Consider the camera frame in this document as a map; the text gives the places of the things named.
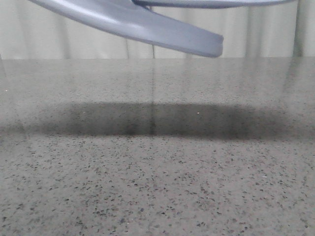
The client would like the light blue slipper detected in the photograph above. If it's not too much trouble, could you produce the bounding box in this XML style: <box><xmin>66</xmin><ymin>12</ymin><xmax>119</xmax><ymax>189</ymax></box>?
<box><xmin>132</xmin><ymin>0</ymin><xmax>292</xmax><ymax>9</ymax></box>
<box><xmin>34</xmin><ymin>0</ymin><xmax>223</xmax><ymax>57</ymax></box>

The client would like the pale green curtain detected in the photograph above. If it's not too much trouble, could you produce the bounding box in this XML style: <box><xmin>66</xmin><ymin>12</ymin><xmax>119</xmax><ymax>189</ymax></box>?
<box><xmin>0</xmin><ymin>0</ymin><xmax>315</xmax><ymax>59</ymax></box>

